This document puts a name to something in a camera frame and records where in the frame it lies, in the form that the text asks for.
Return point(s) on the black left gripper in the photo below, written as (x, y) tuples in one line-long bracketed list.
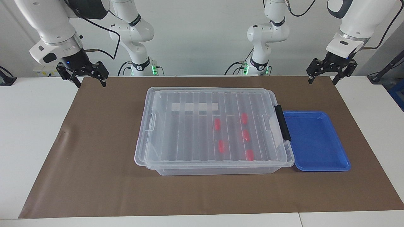
[(336, 62)]

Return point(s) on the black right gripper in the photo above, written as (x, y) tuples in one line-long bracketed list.
[(80, 63)]

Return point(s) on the red block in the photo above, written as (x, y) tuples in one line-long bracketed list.
[(246, 135), (250, 154), (221, 146), (244, 118), (217, 124)]

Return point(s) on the clear ribbed plastic lid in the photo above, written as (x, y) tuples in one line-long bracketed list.
[(189, 138)]

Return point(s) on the blue plastic tray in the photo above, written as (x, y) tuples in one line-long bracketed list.
[(315, 142)]

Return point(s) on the clear plastic storage box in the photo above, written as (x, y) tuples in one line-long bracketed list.
[(214, 171)]

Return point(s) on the white power strip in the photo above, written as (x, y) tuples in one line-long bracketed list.
[(42, 72)]

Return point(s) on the black stand pole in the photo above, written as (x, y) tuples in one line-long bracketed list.
[(386, 67)]

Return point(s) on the blue crate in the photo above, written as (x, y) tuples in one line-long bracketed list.
[(398, 94)]

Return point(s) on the brown table mat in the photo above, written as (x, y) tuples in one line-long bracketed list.
[(94, 176)]

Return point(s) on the white tape strip label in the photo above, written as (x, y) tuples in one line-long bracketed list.
[(189, 107)]

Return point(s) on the black clamp mount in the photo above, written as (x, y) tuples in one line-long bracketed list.
[(7, 78)]

